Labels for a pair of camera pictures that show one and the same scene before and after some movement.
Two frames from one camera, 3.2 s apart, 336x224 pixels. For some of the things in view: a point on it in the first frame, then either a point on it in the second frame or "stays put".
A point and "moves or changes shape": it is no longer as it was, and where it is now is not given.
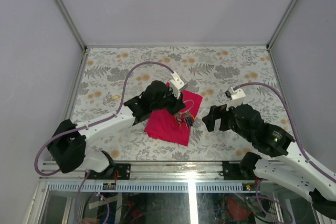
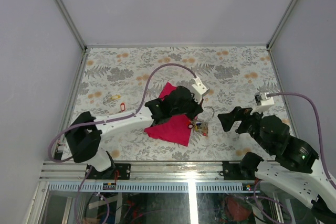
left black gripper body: (172, 103) -> (190, 108)
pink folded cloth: (163, 126) stays put
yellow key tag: (117, 96) stays put
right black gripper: (217, 112) -> (238, 113)
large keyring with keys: (185, 116) moves or changes shape
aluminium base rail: (146, 177) stays put
